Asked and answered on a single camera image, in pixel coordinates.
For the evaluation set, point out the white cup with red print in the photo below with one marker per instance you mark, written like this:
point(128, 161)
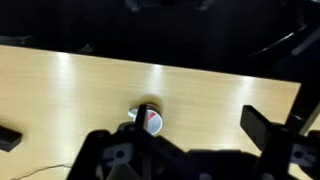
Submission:
point(154, 121)

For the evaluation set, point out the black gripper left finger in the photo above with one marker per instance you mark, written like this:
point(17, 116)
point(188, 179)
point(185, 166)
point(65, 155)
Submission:
point(141, 117)

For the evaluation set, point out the black rectangular block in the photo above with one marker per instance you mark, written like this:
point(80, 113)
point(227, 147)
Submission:
point(8, 138)

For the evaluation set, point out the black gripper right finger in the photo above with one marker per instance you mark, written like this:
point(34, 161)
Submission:
point(258, 128)

